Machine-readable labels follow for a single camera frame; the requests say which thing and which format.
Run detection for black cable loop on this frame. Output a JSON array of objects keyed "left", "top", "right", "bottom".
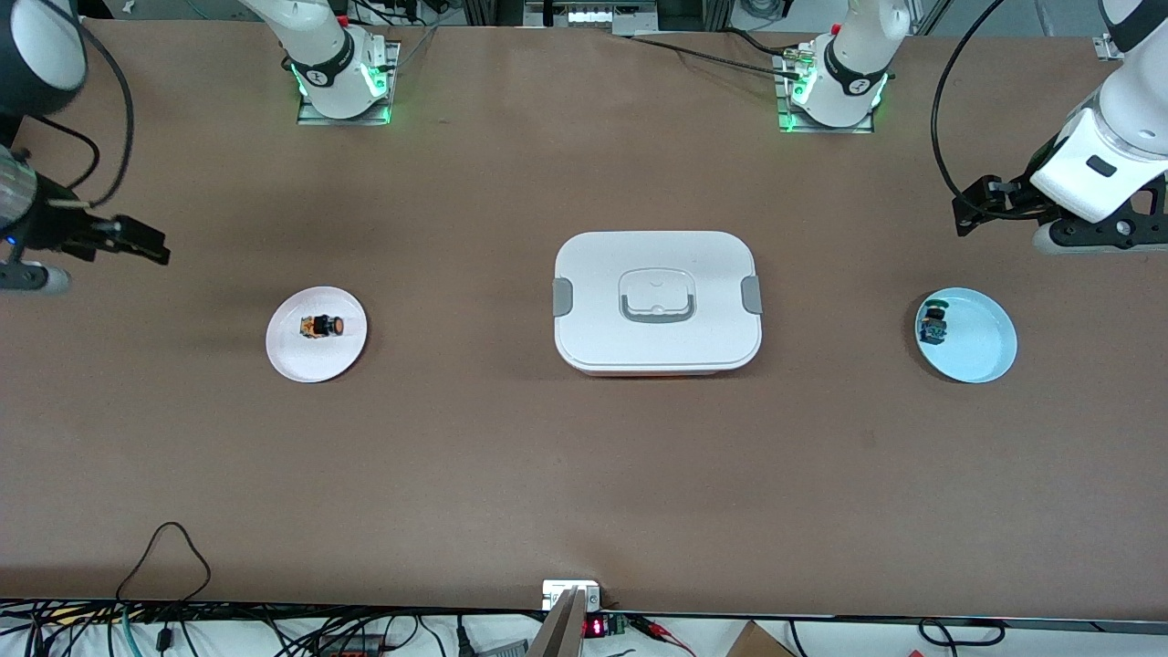
[{"left": 917, "top": 618, "right": 1006, "bottom": 648}]

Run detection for red clip leads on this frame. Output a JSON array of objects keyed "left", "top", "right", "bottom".
[{"left": 634, "top": 615, "right": 699, "bottom": 657}]

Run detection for brown cardboard piece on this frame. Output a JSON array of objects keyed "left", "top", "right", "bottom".
[{"left": 725, "top": 620, "right": 797, "bottom": 657}]

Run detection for thin black looped cable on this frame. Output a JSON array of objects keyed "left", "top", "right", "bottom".
[{"left": 115, "top": 521, "right": 214, "bottom": 605}]

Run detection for aluminium profile bar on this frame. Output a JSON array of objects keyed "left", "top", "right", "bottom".
[{"left": 527, "top": 587, "right": 587, "bottom": 657}]

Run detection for small white mount block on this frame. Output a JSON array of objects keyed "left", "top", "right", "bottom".
[{"left": 542, "top": 579, "right": 603, "bottom": 612}]

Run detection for white lidded lunch box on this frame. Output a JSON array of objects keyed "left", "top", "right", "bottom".
[{"left": 552, "top": 230, "right": 763, "bottom": 377}]

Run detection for black cables to base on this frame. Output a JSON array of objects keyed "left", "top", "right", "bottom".
[{"left": 613, "top": 27, "right": 808, "bottom": 79}]

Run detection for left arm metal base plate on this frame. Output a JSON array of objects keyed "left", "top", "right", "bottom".
[{"left": 774, "top": 50, "right": 876, "bottom": 135}]

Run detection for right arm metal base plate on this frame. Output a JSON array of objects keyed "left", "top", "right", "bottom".
[{"left": 297, "top": 41, "right": 402, "bottom": 127}]

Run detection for aluminium frame with label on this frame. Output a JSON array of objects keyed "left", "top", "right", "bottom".
[{"left": 464, "top": 0, "right": 731, "bottom": 30}]

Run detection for white plate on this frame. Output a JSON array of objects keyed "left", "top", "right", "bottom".
[{"left": 266, "top": 287, "right": 369, "bottom": 383}]

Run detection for green blue switch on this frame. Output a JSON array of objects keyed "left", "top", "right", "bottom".
[{"left": 919, "top": 298, "right": 951, "bottom": 346}]

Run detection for light blue round plate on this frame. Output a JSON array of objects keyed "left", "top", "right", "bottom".
[{"left": 915, "top": 287, "right": 1018, "bottom": 384}]

